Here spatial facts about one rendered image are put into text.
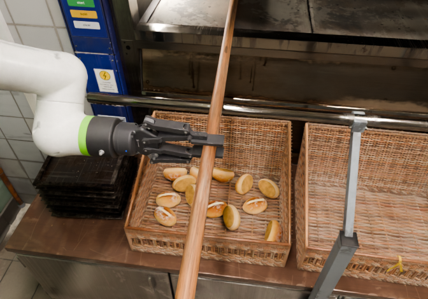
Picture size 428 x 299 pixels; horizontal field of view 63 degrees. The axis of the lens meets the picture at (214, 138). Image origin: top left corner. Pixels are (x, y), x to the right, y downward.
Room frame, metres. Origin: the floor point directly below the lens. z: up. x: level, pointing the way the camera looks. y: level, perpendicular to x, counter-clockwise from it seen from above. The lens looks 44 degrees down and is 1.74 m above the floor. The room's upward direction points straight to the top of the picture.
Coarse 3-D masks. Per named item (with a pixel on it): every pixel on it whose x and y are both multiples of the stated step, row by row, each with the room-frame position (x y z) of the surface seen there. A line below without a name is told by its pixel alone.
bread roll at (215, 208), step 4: (216, 200) 0.79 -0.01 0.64; (220, 200) 0.80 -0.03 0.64; (208, 204) 0.77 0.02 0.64; (212, 204) 0.77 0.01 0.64; (216, 204) 0.77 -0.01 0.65; (220, 204) 0.77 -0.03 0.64; (224, 204) 0.78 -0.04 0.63; (208, 208) 0.76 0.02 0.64; (212, 208) 0.76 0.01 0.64; (216, 208) 0.76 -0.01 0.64; (220, 208) 0.76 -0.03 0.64; (208, 212) 0.75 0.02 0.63; (212, 212) 0.75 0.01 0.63; (216, 212) 0.75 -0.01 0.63; (220, 212) 0.75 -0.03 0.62; (208, 216) 0.74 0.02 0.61; (212, 216) 0.74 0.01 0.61; (216, 216) 0.74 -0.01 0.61
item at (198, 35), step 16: (144, 32) 1.11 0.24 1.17; (160, 32) 1.11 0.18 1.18; (176, 32) 1.10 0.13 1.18; (192, 32) 1.10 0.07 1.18; (208, 32) 1.10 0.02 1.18; (240, 32) 1.10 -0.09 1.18; (256, 32) 1.10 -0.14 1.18; (272, 32) 1.10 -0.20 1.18; (288, 32) 1.10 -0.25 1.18; (304, 32) 1.10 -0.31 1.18; (272, 48) 1.06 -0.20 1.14; (288, 48) 1.05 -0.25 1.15; (304, 48) 1.04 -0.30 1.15; (320, 48) 1.03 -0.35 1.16; (336, 48) 1.03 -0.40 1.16; (352, 48) 1.02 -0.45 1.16; (368, 48) 1.02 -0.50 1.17; (384, 48) 1.01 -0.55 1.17; (400, 48) 1.00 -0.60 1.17; (416, 48) 1.00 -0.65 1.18
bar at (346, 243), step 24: (96, 96) 0.75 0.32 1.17; (120, 96) 0.75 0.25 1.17; (144, 96) 0.75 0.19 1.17; (312, 120) 0.67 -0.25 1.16; (336, 120) 0.66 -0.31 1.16; (360, 120) 0.65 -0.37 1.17; (384, 120) 0.65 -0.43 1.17; (408, 120) 0.65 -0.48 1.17; (336, 240) 0.47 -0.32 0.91; (336, 264) 0.43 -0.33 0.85
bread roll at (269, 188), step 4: (260, 180) 0.89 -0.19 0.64; (264, 180) 0.89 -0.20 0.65; (268, 180) 0.88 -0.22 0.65; (260, 184) 0.88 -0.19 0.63; (264, 184) 0.87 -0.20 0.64; (268, 184) 0.87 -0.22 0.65; (272, 184) 0.86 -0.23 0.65; (260, 188) 0.87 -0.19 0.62; (264, 188) 0.86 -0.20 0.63; (268, 188) 0.85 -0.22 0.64; (272, 188) 0.85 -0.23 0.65; (276, 188) 0.85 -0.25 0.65; (264, 192) 0.85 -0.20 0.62; (268, 192) 0.84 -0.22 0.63; (272, 192) 0.84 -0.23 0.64; (276, 192) 0.83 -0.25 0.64; (268, 196) 0.83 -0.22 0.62; (272, 196) 0.82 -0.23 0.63; (276, 196) 0.82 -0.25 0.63
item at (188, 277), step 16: (224, 32) 1.05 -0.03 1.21; (224, 48) 0.94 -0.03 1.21; (224, 64) 0.85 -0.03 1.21; (224, 80) 0.78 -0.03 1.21; (208, 128) 0.59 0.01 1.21; (208, 160) 0.48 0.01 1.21; (208, 176) 0.44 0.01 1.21; (208, 192) 0.41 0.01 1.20; (192, 208) 0.37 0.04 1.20; (192, 224) 0.33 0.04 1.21; (192, 240) 0.30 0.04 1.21; (192, 256) 0.27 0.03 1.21; (192, 272) 0.25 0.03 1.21; (176, 288) 0.23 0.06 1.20; (192, 288) 0.22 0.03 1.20
